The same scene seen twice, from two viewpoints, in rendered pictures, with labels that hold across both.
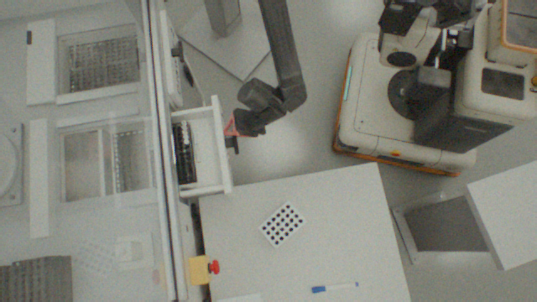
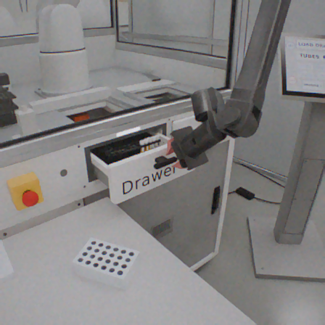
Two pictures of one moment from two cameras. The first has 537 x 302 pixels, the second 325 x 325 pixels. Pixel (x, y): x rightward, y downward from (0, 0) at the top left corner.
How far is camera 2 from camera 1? 0.78 m
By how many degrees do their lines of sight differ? 55
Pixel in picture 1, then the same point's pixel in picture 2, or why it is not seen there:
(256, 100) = (201, 99)
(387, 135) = not seen: outside the picture
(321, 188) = (181, 289)
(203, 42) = (258, 232)
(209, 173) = not seen: hidden behind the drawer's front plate
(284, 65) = (244, 75)
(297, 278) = (43, 310)
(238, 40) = (283, 251)
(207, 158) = not seen: hidden behind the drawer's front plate
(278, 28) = (258, 36)
